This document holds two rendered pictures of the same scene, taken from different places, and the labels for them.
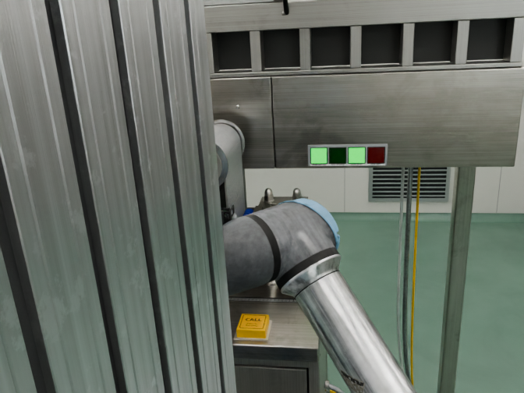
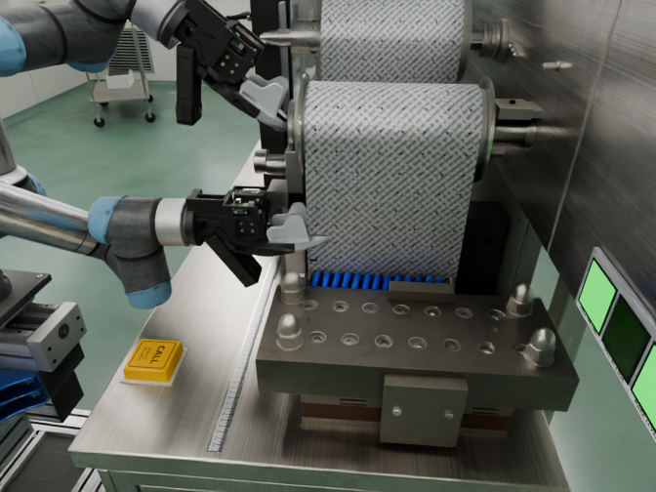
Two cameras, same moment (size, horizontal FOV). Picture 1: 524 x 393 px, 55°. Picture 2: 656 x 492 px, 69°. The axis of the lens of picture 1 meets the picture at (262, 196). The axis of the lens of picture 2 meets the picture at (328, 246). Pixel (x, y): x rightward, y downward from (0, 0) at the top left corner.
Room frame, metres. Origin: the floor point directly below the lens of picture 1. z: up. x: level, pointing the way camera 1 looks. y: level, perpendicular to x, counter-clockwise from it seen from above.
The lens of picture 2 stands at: (1.28, -0.53, 1.47)
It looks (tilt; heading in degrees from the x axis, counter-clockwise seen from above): 32 degrees down; 85
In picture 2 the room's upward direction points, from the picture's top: straight up
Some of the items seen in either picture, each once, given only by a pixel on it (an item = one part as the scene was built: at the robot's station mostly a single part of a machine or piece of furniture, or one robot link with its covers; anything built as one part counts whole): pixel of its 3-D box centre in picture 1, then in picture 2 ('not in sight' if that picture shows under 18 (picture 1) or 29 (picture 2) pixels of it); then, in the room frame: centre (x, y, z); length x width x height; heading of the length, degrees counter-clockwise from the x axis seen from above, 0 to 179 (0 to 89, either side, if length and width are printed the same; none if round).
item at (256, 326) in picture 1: (253, 325); (154, 359); (1.05, 0.04, 0.91); 0.07 x 0.07 x 0.02; 81
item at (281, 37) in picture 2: not in sight; (276, 37); (1.27, 0.42, 1.33); 0.06 x 0.03 x 0.03; 171
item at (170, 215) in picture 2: not in sight; (181, 222); (1.11, 0.13, 1.11); 0.08 x 0.05 x 0.08; 81
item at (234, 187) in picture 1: (235, 197); (384, 229); (1.42, 0.08, 1.11); 0.23 x 0.01 x 0.18; 171
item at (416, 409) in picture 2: not in sight; (421, 413); (1.44, -0.14, 0.96); 0.10 x 0.03 x 0.11; 171
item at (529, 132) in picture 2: not in sight; (507, 131); (1.60, 0.11, 1.25); 0.07 x 0.04 x 0.04; 171
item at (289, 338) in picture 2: not in sight; (289, 328); (1.27, -0.06, 1.05); 0.04 x 0.04 x 0.04
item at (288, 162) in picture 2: not in sight; (288, 228); (1.27, 0.20, 1.05); 0.06 x 0.05 x 0.31; 171
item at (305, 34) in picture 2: not in sight; (308, 38); (1.33, 0.41, 1.33); 0.06 x 0.06 x 0.06; 81
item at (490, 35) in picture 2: not in sight; (482, 40); (1.64, 0.36, 1.33); 0.07 x 0.07 x 0.07; 81
